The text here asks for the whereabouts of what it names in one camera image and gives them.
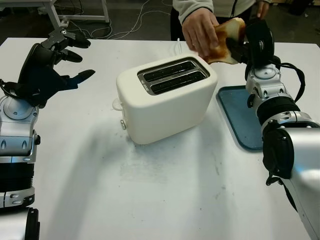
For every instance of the toast slice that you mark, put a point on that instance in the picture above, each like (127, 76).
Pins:
(225, 32)

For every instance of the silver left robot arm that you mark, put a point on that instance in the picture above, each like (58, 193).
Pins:
(15, 132)

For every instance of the grey metal workbench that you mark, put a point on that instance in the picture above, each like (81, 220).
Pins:
(52, 12)

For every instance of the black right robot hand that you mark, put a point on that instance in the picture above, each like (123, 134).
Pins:
(260, 42)

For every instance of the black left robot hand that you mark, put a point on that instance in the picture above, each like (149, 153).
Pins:
(37, 67)

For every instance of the person's right hand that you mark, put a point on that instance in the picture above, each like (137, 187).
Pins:
(200, 32)

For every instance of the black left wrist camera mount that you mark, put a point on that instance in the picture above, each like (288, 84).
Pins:
(27, 95)

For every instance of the person's left hand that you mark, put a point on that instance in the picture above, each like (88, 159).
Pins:
(263, 8)

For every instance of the white two-slot toaster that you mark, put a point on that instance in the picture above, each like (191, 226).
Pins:
(167, 115)

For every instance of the person's right forearm sleeve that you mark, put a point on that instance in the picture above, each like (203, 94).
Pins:
(192, 8)

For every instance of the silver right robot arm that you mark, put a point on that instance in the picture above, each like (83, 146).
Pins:
(300, 150)

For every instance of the person in white fleece jacket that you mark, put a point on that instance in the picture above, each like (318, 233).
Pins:
(225, 7)

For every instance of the white power strip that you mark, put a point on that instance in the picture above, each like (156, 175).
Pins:
(64, 22)

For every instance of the blue plastic tray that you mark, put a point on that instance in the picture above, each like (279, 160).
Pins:
(237, 115)

